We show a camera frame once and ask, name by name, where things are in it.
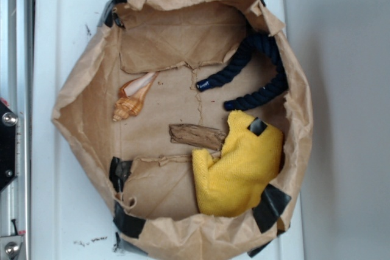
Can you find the yellow cloth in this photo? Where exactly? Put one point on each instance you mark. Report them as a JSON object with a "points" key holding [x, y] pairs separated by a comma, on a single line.
{"points": [[231, 184]]}

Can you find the brown wood piece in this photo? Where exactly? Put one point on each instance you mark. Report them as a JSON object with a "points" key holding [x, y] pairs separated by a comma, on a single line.
{"points": [[197, 136]]}

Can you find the black tape square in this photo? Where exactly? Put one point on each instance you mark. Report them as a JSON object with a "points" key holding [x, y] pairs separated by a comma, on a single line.
{"points": [[257, 126]]}

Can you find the orange spiral seashell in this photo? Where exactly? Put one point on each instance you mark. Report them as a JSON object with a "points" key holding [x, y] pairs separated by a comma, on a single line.
{"points": [[132, 96]]}

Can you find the white plastic tray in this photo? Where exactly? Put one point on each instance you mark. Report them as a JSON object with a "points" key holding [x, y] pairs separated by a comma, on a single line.
{"points": [[69, 218]]}

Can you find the black metal bracket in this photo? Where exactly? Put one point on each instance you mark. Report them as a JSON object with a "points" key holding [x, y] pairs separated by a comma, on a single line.
{"points": [[9, 122]]}

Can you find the aluminium frame rail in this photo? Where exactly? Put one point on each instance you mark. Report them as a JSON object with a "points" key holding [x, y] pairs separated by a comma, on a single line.
{"points": [[16, 77]]}

